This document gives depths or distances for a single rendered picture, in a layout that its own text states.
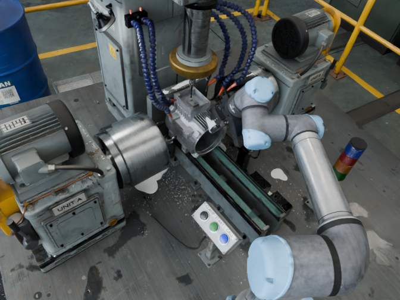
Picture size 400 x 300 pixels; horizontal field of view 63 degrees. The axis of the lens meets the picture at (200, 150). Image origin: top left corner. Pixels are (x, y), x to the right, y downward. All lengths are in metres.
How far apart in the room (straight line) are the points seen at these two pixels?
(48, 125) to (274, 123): 0.62
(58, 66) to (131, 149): 2.50
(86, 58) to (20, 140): 2.70
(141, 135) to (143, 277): 0.52
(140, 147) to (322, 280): 0.75
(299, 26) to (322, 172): 0.84
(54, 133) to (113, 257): 0.57
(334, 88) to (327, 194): 2.95
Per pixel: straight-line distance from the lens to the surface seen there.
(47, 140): 1.00
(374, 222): 1.65
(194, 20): 1.12
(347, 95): 3.67
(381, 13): 4.49
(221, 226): 1.08
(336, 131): 1.93
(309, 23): 1.60
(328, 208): 0.77
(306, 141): 0.88
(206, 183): 1.42
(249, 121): 0.89
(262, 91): 0.90
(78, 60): 3.63
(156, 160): 1.20
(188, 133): 1.30
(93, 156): 1.13
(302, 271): 0.65
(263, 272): 0.65
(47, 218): 1.12
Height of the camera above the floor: 2.02
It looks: 49 degrees down
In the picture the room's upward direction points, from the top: 8 degrees clockwise
